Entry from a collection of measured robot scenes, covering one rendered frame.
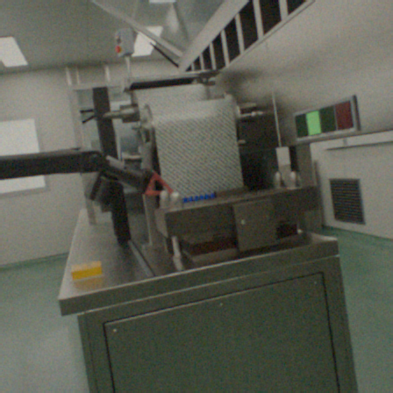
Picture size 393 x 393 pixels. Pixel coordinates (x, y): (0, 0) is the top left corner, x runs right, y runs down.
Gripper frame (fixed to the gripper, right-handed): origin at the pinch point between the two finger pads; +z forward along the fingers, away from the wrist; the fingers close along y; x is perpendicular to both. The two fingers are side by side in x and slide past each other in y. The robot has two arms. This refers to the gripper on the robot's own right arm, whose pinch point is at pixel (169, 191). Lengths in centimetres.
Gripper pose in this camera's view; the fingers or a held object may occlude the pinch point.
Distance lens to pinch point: 121.2
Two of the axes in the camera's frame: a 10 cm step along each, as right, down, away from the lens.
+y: 2.5, 0.1, -9.7
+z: 9.0, 3.6, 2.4
